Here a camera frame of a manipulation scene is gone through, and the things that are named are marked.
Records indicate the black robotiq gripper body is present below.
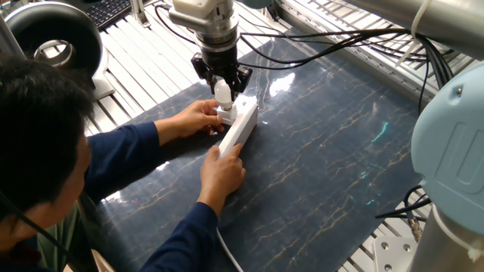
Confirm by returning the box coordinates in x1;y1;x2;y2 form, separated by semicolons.
200;47;240;79

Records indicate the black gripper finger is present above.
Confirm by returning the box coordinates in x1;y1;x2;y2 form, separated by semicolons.
225;64;253;102
190;52;219;95

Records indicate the white LED bulb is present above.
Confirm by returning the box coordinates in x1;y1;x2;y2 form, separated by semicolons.
213;78;234;112

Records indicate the white plug-in bulb holder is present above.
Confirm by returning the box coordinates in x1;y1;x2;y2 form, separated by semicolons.
216;104;239;126

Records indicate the white power strip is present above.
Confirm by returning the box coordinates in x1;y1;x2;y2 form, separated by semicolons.
218;102;259;159

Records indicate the navy sleeved right forearm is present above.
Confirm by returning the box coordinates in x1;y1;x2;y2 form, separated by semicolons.
139;199;220;272

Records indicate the navy sleeved left forearm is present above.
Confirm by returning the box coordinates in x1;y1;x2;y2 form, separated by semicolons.
82;120;171;205

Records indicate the person's left hand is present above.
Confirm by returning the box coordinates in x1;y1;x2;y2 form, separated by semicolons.
166;98;225;141

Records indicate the person's right hand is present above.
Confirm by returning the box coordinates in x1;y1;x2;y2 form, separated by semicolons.
196;142;247;215

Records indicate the dark marble pattern mat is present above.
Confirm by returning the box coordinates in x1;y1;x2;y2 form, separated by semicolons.
73;26;423;272

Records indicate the black computer keyboard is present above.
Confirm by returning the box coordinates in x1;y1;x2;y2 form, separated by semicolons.
85;0;133;29

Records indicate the slanted aluminium pole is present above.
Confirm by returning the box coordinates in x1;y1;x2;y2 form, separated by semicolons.
0;17;26;60

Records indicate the green trousered leg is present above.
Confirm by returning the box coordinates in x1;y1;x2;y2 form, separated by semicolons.
36;206;82;272

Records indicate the grey robot mounting plate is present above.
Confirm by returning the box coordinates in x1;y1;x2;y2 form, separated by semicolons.
373;236;419;272

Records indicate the short aluminium bracket post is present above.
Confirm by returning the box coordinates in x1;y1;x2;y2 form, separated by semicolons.
130;0;151;29

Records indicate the grey device base plate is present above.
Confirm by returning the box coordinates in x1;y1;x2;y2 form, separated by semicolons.
90;73;116;101

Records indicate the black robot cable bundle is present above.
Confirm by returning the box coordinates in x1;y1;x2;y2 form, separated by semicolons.
154;3;455;114

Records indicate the black round ring device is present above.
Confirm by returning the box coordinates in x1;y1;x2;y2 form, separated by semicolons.
5;2;104;91

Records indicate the white power strip cable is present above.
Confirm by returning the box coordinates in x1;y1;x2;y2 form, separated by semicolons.
216;227;245;272

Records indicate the black cable with metal plug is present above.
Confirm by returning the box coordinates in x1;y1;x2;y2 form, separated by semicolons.
374;184;432;243

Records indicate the thin black cord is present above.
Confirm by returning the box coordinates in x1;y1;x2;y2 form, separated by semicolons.
0;192;82;272

